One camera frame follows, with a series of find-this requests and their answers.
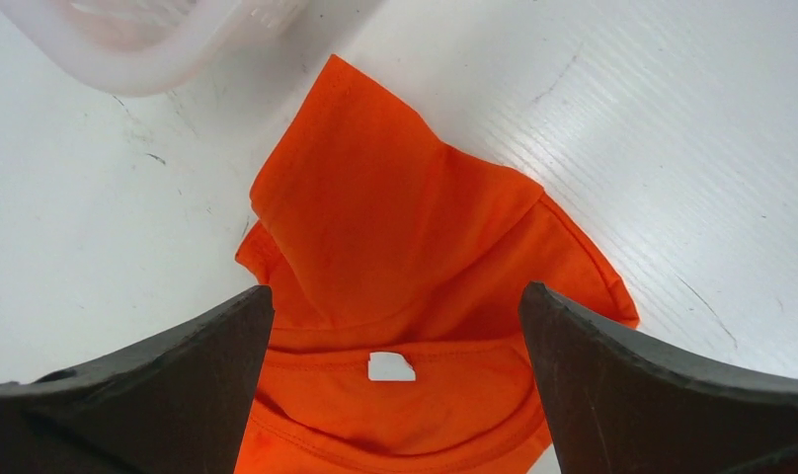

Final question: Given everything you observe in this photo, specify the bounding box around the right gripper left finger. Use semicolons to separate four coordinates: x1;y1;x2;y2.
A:
0;286;274;473

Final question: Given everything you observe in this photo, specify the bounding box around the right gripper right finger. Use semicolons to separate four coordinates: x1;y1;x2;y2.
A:
519;282;798;473

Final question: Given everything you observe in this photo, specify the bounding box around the orange t shirt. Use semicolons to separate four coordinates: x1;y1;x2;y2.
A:
236;55;639;473

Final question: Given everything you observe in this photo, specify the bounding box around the white plastic basket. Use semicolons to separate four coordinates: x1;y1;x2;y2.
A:
0;0;307;97

